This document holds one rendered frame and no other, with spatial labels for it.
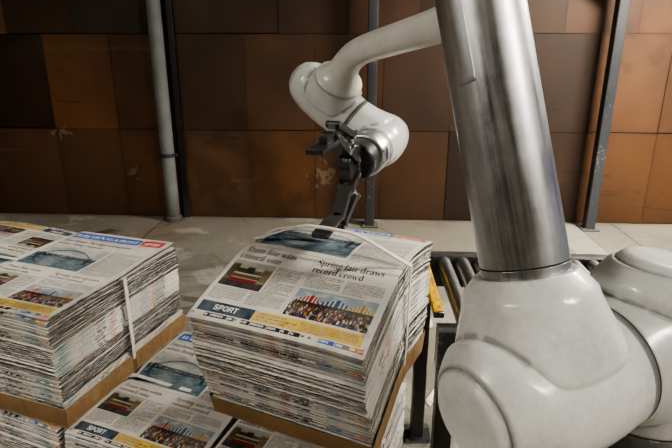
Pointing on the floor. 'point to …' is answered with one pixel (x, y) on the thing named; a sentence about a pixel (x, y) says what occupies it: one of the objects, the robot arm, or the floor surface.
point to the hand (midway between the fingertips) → (319, 191)
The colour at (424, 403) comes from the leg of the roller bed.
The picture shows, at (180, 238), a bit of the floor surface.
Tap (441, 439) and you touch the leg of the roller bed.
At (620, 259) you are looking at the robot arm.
